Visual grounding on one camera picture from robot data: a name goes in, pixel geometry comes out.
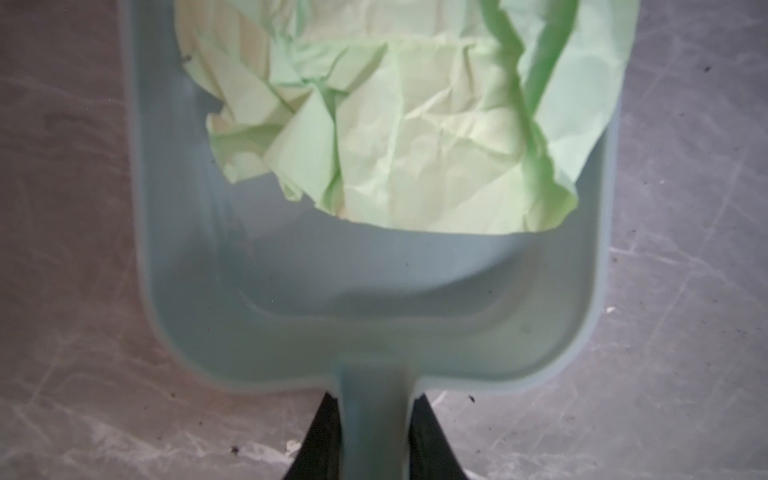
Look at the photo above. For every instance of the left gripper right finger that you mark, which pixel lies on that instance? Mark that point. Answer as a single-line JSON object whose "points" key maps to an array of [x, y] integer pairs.
{"points": [[430, 454]]}

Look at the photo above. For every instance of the teal plastic dustpan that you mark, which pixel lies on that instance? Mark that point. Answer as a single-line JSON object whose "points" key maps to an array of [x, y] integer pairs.
{"points": [[257, 294]]}

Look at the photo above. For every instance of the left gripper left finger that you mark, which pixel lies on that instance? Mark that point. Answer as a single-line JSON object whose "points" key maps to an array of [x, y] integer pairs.
{"points": [[319, 456]]}

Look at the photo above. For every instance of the light green paper scrap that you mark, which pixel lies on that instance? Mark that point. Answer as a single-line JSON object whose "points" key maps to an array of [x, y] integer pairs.
{"points": [[472, 117]]}

